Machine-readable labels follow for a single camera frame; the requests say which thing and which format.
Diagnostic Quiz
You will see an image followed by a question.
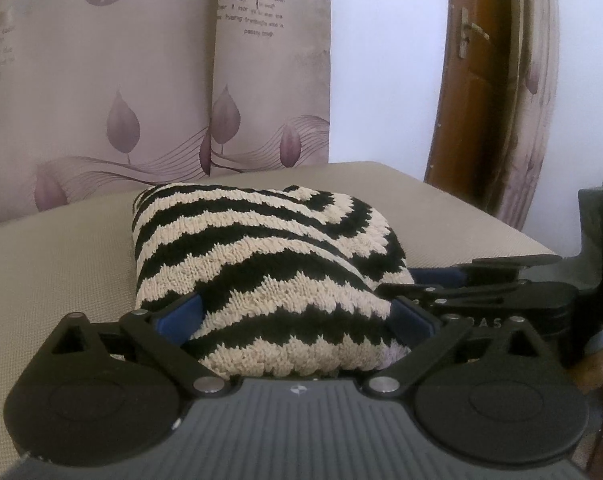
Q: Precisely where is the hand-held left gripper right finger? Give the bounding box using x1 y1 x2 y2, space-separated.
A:
364 296 551 398

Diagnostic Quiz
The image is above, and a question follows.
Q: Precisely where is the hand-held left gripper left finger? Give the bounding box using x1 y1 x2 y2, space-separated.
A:
46 294 229 397

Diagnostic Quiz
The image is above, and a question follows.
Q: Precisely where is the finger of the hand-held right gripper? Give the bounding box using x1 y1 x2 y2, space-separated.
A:
410 254 563 287
376 279 532 311

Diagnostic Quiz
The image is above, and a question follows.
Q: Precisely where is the black white striped knit sweater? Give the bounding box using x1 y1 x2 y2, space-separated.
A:
131 182 416 380

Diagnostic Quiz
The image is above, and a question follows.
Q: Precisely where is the brown wooden door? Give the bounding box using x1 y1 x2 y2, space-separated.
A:
424 0 526 211

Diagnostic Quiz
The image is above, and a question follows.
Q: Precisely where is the leaf print curtain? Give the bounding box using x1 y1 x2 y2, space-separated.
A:
495 0 563 231
0 0 331 229

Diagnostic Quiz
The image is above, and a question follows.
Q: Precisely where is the metal door handle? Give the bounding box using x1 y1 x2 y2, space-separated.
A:
459 7 491 59

